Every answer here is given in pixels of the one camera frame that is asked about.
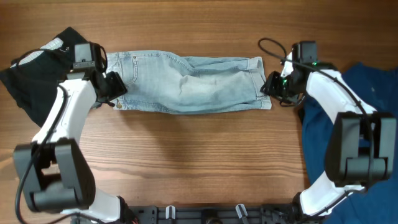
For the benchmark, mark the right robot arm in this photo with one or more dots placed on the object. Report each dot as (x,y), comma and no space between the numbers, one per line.
(360,151)

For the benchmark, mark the folded black garment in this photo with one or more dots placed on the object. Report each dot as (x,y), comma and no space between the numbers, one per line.
(32,81)

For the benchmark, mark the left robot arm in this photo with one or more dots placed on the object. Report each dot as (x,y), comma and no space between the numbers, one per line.
(54,176)

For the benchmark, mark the dark blue t-shirt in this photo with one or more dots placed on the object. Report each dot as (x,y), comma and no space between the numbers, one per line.
(377,88)

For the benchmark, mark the white rail clip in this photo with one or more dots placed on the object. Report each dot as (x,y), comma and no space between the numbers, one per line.
(242,213)
(170,212)

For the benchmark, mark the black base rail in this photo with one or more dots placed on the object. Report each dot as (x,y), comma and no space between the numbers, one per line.
(264,214)

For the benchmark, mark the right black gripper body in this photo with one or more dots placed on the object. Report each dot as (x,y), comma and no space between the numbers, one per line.
(283,87)

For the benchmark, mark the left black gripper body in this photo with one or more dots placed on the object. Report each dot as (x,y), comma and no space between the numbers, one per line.
(115,88)

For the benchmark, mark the left white rail clip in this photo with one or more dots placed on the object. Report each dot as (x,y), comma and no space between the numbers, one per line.
(170,212)

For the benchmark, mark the light blue denim shorts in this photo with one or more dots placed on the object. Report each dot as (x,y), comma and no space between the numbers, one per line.
(159,81)

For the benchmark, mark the right white rail clip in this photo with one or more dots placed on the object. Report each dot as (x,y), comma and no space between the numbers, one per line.
(242,213)

